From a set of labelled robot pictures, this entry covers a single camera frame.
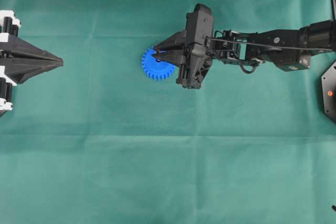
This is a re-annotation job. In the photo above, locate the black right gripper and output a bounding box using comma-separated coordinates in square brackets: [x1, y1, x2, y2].
[153, 4, 213, 89]

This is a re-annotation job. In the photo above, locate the dark metal shaft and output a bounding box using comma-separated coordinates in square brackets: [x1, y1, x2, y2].
[154, 53, 161, 62]

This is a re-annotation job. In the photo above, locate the blue plastic gear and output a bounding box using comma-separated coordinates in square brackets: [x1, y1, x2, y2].
[141, 48, 175, 81]

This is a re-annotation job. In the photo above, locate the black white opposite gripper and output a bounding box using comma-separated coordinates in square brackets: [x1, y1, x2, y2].
[0, 10, 65, 117]

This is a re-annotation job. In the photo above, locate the green table cloth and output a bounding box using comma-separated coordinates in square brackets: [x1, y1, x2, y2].
[1, 0, 335, 223]

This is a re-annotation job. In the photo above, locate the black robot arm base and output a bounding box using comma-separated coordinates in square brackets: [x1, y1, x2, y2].
[321, 62, 336, 123]

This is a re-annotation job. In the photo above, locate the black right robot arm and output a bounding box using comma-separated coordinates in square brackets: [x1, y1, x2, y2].
[1, 4, 335, 114]

